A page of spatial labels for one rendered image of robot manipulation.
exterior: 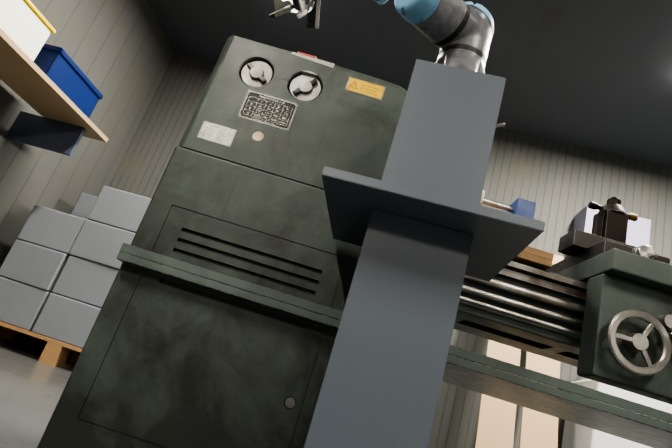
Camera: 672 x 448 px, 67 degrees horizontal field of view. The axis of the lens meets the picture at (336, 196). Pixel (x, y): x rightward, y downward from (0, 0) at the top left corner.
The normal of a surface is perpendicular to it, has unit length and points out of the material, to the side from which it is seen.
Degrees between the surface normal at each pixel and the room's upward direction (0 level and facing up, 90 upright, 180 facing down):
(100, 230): 90
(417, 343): 90
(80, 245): 90
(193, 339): 90
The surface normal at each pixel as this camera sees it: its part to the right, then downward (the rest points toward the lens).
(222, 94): 0.05, -0.34
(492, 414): 0.04, -0.60
